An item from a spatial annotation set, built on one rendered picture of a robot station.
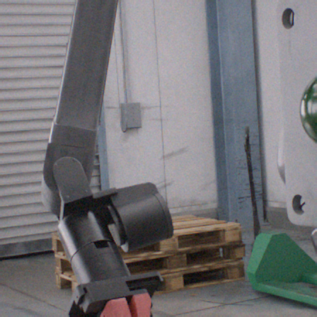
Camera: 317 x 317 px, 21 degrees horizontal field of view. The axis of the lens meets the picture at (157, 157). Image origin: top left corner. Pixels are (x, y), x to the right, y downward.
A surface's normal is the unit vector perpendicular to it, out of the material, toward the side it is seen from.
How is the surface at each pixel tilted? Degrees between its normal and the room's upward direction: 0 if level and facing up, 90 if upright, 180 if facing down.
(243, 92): 90
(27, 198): 87
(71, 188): 61
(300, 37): 90
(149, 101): 90
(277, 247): 75
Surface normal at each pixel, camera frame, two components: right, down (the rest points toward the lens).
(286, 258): 0.46, -0.24
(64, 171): 0.14, -0.44
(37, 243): 0.49, 0.01
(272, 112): -0.87, 0.08
